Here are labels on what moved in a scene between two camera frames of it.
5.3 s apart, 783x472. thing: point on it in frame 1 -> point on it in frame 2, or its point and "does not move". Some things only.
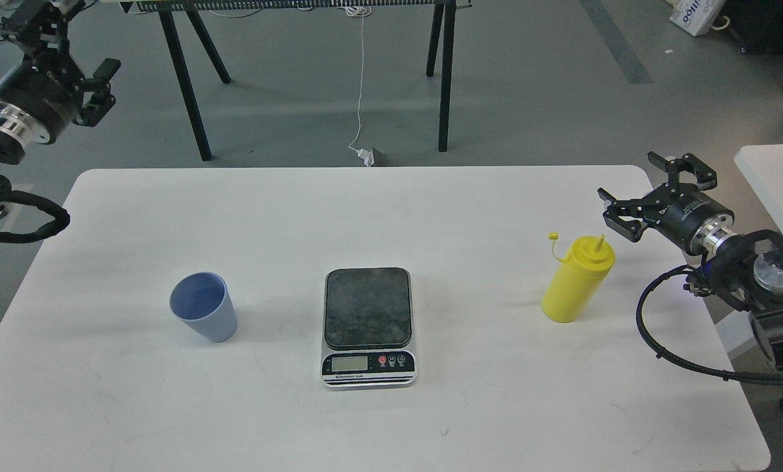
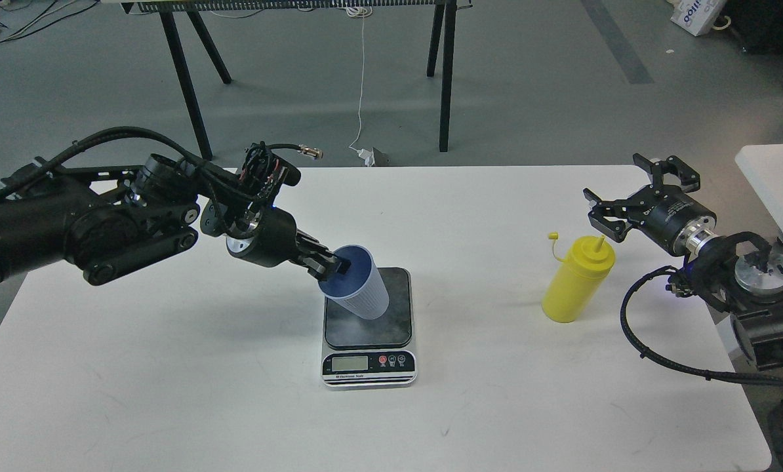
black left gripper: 46,87 -> 267,236
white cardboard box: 695,16 does not move
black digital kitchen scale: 368,340 does not move
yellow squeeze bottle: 576,282 does not move
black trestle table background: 442,12 does not move
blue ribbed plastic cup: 202,301 -> 361,289
